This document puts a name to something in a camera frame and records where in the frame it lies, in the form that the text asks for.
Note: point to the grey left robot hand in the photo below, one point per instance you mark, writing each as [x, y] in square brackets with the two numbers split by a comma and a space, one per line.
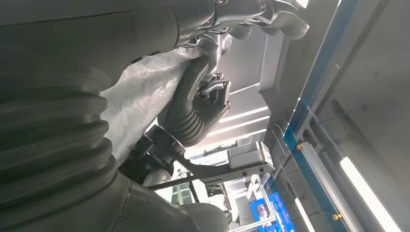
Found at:
[96, 41]

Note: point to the plain grey mailer package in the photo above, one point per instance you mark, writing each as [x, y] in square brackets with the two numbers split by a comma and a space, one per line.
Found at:
[144, 96]

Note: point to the thin ceiling light strip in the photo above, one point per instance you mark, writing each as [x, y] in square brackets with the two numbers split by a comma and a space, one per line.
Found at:
[243, 114]
[240, 125]

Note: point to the blue overhead beam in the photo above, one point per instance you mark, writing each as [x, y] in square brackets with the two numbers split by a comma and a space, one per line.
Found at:
[317, 67]

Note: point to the blue monitor screen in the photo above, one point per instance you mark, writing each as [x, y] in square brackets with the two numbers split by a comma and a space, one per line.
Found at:
[278, 211]

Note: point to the narrow ceiling light strip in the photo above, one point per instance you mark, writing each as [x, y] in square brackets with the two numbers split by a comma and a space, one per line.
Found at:
[304, 214]

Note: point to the wide ceiling light strip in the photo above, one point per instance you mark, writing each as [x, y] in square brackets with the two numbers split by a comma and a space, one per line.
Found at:
[368, 195]

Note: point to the black right wrist camera bracket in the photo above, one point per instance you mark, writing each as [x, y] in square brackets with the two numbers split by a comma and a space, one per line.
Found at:
[211, 173]

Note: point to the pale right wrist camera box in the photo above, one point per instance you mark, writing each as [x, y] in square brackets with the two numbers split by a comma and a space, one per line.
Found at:
[246, 158]

